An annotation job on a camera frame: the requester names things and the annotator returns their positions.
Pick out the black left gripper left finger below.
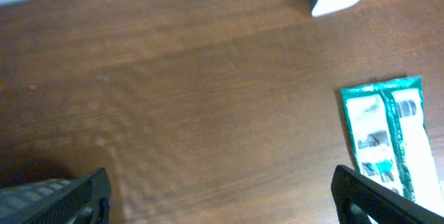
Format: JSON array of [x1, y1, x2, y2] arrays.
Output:
[[1, 168, 112, 224]]

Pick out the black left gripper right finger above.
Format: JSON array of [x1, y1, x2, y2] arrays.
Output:
[[331, 165, 443, 224]]

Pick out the green white package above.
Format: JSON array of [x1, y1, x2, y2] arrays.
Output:
[[341, 76, 443, 216]]

